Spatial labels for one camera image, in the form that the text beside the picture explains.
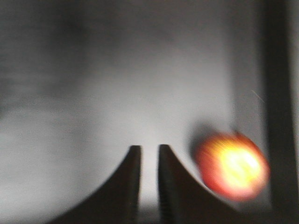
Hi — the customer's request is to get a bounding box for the black wooden fruit display table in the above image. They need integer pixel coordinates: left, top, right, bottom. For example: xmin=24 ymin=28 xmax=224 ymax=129
xmin=262 ymin=0 xmax=299 ymax=224

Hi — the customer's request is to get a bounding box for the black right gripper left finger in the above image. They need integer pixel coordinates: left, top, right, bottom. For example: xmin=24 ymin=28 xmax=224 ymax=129
xmin=53 ymin=146 xmax=142 ymax=224

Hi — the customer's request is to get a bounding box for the red apple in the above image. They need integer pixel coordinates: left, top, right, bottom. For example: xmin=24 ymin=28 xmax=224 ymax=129
xmin=194 ymin=133 xmax=270 ymax=202

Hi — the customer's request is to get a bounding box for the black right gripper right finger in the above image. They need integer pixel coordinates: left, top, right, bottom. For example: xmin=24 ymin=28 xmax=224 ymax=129
xmin=158 ymin=145 xmax=248 ymax=224

